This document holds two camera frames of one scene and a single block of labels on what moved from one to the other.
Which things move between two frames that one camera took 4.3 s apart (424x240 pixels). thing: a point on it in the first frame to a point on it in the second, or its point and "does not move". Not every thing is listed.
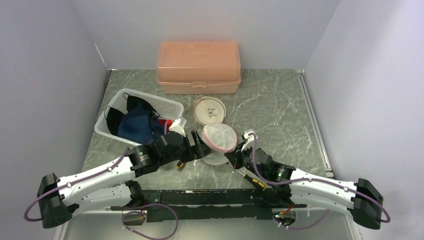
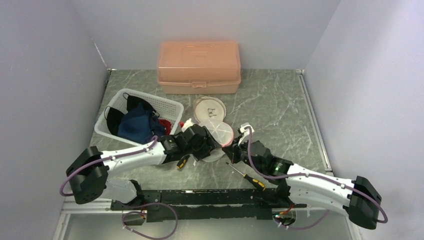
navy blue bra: [139, 125] does not move
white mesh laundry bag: [208, 110] does not move
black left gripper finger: [202, 148] to [211, 143]
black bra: [114, 117] does not move
